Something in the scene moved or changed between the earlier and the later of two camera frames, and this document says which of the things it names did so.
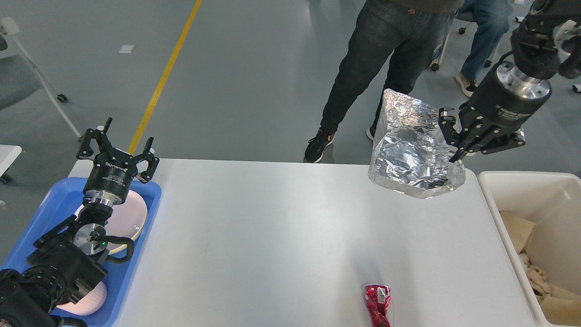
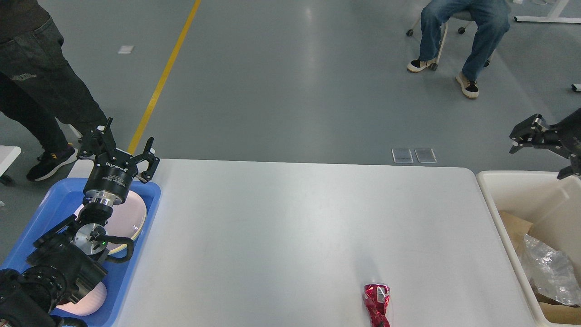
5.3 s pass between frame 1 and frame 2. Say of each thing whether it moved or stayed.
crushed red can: stayed
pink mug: stayed
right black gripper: moved
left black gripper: stayed
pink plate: stayed
